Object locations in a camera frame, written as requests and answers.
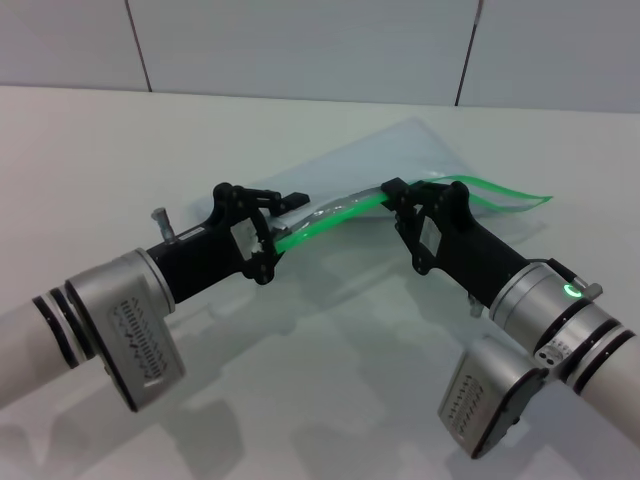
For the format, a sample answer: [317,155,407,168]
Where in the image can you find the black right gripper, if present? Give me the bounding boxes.
[380,177,529,307]

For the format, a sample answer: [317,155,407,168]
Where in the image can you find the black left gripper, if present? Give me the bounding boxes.
[148,182,308,307]

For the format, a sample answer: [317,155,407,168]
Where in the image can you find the green zip document bag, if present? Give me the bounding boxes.
[191,115,555,257]

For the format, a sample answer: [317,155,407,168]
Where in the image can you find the silver bolt on left gripper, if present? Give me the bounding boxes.
[150,206,177,247]

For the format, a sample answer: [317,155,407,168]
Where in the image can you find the silver bolt on gripper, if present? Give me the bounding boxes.
[150,206,177,247]
[573,280,604,302]

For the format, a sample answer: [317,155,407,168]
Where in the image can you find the silver bolt on right gripper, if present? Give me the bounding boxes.
[573,280,604,302]

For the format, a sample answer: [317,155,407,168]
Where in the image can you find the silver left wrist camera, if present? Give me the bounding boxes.
[63,272,187,413]

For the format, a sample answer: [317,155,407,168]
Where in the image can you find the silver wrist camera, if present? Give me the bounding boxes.
[63,272,187,413]
[436,336,550,460]

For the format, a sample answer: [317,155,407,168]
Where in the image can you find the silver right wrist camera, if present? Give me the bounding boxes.
[436,336,550,460]

